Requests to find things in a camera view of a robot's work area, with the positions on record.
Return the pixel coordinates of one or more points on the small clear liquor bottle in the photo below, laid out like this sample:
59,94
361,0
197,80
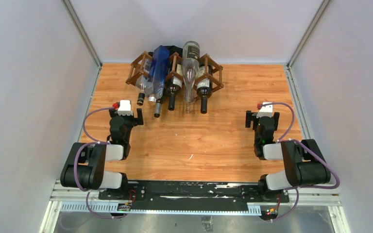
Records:
144,84

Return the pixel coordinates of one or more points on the dark wine bottle right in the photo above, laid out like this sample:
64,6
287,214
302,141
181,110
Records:
204,88

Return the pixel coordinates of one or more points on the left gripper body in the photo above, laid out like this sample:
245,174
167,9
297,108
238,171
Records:
129,122

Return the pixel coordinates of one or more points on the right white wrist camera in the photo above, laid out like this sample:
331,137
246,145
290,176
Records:
265,109

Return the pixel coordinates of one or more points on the blue square water bottle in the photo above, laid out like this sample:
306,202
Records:
157,73

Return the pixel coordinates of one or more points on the brown wooden wine rack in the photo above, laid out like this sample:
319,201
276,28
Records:
213,71

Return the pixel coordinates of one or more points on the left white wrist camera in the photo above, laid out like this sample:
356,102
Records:
125,108

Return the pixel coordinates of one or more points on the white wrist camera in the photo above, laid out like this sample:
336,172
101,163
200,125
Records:
125,108
265,109

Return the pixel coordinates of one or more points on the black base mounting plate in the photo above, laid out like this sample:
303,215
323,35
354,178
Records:
192,196

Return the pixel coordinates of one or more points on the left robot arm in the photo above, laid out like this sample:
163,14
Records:
85,164

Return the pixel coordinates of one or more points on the dark wine bottle middle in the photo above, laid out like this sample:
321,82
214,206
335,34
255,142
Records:
174,86

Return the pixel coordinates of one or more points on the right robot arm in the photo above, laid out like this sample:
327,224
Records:
303,162

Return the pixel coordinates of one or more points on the black cloth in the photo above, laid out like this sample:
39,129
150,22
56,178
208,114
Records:
174,49

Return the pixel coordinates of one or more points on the dark wine bottle silver cap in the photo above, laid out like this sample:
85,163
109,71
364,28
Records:
158,107

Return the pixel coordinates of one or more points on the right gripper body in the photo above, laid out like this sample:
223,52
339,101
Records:
256,122

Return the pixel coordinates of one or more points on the clear wine bottle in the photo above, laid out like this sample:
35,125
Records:
190,68

